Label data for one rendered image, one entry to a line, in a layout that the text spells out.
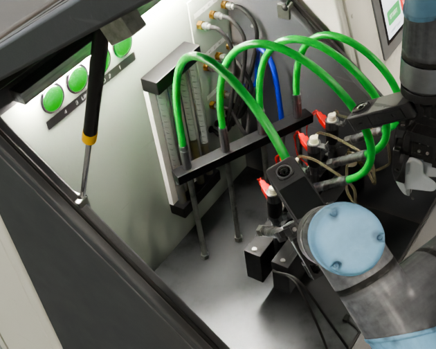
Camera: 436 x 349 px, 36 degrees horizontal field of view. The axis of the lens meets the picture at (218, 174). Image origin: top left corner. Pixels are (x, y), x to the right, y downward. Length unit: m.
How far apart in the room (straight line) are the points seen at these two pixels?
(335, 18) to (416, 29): 0.56
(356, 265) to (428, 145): 0.31
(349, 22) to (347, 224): 0.80
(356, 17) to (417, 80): 0.59
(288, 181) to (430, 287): 0.25
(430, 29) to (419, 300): 0.33
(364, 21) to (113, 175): 0.63
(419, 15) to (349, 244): 0.31
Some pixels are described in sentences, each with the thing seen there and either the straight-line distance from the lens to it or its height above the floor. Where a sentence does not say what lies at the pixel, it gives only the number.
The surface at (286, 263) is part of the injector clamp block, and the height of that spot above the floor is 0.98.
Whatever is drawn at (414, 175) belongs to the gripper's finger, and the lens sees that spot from 1.04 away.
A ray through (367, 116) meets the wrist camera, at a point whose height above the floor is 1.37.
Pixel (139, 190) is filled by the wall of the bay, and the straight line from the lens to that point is 1.40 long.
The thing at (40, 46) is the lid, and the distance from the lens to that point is 0.76.
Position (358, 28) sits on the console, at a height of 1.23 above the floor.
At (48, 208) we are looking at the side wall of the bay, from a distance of 1.04.
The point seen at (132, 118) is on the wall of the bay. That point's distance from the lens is 1.31.
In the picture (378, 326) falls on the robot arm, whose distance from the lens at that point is 0.76.
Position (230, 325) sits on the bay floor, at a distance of 1.43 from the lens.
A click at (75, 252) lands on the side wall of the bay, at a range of 1.08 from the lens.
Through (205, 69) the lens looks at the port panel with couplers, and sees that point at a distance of 1.46.
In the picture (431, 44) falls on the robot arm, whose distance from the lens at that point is 0.89.
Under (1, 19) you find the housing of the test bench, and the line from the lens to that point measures 1.14.
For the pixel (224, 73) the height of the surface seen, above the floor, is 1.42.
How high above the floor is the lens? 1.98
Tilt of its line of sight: 41 degrees down
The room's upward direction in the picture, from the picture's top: 9 degrees counter-clockwise
